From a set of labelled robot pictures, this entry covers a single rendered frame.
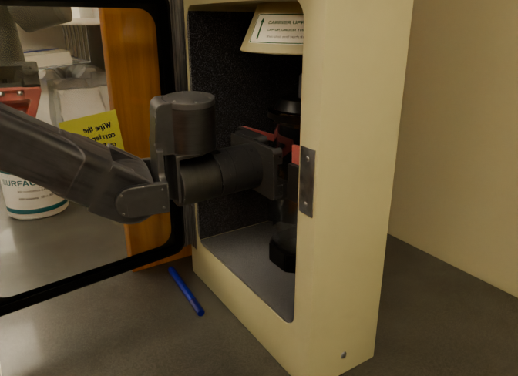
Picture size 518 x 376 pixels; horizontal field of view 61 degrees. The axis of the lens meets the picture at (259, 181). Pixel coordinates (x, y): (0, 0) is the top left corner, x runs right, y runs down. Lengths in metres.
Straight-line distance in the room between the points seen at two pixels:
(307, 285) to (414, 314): 0.27
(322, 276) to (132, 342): 0.30
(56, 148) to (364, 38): 0.31
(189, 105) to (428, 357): 0.44
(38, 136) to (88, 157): 0.05
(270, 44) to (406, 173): 0.50
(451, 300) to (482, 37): 0.42
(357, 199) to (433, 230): 0.45
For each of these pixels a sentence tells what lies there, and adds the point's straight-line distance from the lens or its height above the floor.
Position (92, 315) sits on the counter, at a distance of 0.72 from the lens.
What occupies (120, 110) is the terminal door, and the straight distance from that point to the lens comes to 0.63.
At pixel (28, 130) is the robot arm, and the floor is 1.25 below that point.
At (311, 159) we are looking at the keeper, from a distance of 0.42.
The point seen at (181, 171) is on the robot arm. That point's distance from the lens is 0.49.
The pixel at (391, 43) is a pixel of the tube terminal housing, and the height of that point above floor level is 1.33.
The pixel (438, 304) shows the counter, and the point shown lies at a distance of 0.75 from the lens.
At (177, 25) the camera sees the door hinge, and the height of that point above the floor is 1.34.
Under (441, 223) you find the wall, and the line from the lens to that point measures 0.89.
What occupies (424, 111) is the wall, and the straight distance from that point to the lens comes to 0.87.
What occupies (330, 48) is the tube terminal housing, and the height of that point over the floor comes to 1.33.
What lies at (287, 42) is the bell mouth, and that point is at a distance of 0.49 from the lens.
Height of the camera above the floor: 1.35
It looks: 20 degrees down
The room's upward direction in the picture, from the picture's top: straight up
